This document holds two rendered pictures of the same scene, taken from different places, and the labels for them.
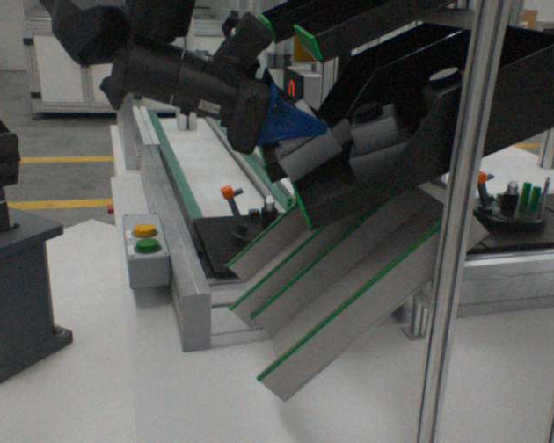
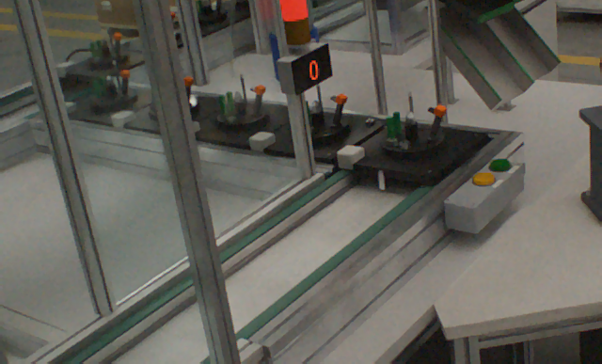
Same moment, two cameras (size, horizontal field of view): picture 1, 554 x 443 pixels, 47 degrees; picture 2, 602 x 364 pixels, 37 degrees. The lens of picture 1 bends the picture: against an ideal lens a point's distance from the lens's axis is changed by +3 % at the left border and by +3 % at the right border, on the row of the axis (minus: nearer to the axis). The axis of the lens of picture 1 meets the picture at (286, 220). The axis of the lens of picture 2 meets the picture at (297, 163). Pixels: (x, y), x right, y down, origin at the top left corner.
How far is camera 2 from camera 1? 268 cm
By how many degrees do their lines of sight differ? 108
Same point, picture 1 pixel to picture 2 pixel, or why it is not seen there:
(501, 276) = not seen: hidden behind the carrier
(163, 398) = (561, 157)
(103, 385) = (585, 172)
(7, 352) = not seen: outside the picture
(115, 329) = (548, 198)
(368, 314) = (520, 26)
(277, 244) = (474, 81)
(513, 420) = (423, 113)
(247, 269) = (491, 100)
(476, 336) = not seen: hidden behind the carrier
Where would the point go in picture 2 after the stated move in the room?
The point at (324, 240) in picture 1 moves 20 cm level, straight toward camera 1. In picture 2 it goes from (491, 37) to (552, 16)
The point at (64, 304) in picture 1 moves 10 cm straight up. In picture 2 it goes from (565, 227) to (563, 182)
